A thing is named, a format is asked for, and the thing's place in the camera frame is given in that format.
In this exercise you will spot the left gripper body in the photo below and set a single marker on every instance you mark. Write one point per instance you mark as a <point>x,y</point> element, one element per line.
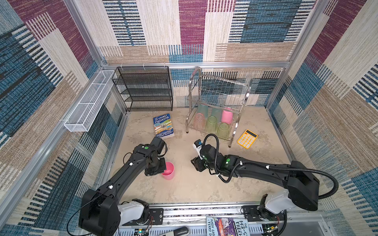
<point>160,166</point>

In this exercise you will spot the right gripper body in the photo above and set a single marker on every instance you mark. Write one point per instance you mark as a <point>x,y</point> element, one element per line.
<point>201,164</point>

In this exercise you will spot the pink cup front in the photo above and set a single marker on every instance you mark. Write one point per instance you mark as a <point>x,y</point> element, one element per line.
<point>169,173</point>

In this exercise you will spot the green cup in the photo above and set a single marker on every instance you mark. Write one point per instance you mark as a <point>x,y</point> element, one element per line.
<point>223,130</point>
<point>211,124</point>

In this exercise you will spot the clear pink cup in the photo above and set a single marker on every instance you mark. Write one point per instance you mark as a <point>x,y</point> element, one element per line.
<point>199,122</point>

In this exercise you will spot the teal cup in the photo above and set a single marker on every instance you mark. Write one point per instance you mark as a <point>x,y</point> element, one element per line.
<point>216,112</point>
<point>203,109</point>

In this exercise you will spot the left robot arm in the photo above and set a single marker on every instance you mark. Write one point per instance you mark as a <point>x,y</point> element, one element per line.
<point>100,213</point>

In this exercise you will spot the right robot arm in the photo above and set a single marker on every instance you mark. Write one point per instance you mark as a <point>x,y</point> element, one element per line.
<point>301,187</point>

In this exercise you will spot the silver metal dish rack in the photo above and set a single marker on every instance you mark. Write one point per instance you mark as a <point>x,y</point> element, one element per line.
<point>230,95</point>

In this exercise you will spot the blue treehouse book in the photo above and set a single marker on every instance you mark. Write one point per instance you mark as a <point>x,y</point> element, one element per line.
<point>163,126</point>

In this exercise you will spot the yellow calculator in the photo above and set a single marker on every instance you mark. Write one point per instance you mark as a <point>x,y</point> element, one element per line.
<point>247,139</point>

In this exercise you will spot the purple treehouse book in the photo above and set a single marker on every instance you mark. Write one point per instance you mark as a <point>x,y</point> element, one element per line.
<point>216,226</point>

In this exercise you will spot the black mesh shelf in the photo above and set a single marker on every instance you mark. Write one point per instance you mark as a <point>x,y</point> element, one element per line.
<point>144,88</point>

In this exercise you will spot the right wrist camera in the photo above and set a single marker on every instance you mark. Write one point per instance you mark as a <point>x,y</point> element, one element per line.
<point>197,146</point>

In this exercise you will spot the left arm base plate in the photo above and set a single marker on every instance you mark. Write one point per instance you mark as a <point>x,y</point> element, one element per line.
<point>152,216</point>

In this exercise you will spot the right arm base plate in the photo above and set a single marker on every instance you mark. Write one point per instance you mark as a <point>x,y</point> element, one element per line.
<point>253,214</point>

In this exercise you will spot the white wire wall basket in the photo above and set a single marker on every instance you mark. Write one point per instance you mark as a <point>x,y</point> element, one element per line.
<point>85,112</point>

